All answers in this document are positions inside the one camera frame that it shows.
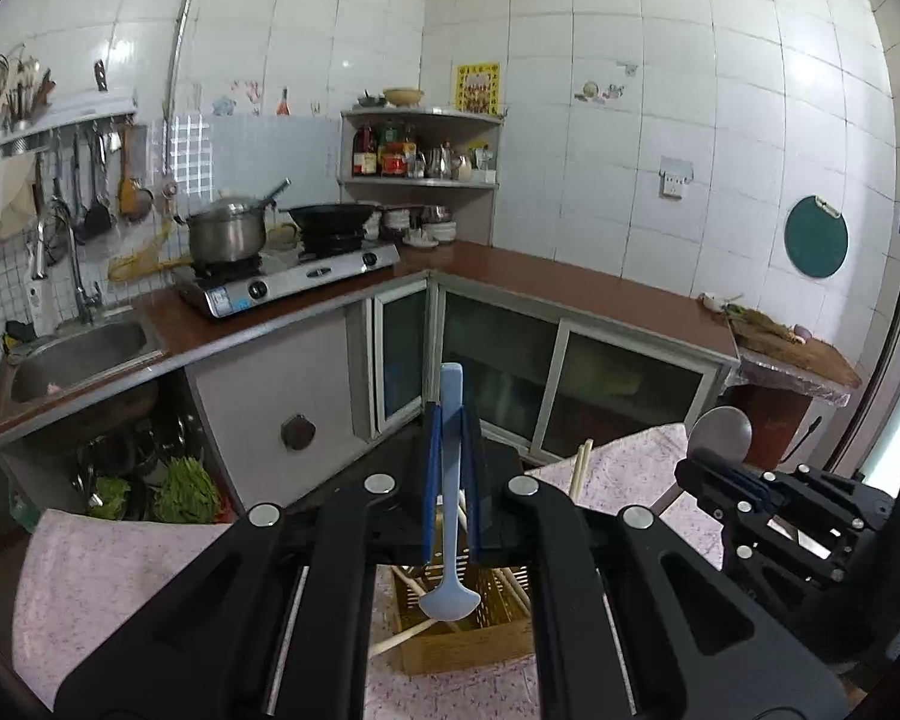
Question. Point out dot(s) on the steel wall pipe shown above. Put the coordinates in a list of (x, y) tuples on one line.
[(176, 52)]

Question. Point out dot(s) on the steel kitchen sink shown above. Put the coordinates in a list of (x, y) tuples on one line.
[(75, 360)]

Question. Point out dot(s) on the white corner shelf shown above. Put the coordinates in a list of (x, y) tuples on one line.
[(420, 182)]

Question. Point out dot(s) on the yellow slotted utensil caddy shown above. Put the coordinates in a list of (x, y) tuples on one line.
[(465, 649)]

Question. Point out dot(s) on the red sauce bottle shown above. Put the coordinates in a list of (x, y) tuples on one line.
[(364, 151)]

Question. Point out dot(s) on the round green cutting board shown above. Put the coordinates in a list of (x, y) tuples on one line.
[(816, 238)]

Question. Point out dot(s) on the steel cooking pot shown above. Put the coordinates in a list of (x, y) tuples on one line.
[(225, 236)]

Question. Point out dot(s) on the wooden chopping board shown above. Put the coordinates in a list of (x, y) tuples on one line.
[(810, 360)]

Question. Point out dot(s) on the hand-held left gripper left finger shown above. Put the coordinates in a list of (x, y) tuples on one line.
[(431, 480)]

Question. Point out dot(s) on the black wok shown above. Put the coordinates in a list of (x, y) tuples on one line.
[(330, 216)]

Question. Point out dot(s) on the white wall socket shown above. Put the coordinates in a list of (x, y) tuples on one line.
[(675, 178)]

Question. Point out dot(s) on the wall utensil rack shelf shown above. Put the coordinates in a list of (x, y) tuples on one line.
[(67, 109)]

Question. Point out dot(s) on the light blue plastic spoon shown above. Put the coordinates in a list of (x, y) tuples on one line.
[(450, 604)]

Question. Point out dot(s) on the pale wooden chopstick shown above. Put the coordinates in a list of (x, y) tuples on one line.
[(401, 639), (511, 589), (586, 457), (411, 583), (576, 472)]

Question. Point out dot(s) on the hanging black ladle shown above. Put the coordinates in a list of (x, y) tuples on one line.
[(96, 214)]

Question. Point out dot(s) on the steel sink faucet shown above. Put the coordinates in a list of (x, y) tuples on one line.
[(82, 292)]

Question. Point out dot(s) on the white faucet water filter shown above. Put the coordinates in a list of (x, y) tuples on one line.
[(39, 304)]

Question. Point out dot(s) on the brown kitchen countertop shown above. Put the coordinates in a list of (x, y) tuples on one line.
[(570, 289)]

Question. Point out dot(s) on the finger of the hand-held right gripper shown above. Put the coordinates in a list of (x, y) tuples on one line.
[(720, 484)]

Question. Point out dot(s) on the green leafy vegetable bunch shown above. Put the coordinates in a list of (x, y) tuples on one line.
[(109, 496), (184, 491)]

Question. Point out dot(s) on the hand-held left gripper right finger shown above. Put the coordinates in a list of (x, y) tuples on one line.
[(472, 480)]

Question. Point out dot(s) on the hanging orange spatula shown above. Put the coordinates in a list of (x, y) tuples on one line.
[(131, 184)]

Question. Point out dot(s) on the stack of white bowls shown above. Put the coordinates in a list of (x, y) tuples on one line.
[(436, 229)]

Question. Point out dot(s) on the floral pink tablecloth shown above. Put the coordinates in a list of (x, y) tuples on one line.
[(82, 577)]

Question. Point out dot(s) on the beige bowl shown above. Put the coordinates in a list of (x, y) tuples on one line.
[(403, 96)]

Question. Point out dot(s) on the black gas valve knob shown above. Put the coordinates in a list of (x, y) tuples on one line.
[(298, 432)]

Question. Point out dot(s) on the hanging white cloth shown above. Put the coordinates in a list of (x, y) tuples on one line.
[(4, 195)]

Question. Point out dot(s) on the yellow wall poster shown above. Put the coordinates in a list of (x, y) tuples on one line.
[(478, 88)]

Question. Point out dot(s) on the steel gas stove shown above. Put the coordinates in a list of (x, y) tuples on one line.
[(285, 289)]

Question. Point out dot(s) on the metal spoon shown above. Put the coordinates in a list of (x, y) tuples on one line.
[(720, 431)]

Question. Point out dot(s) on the glass door kitchen cabinets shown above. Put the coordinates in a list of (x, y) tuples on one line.
[(270, 390)]

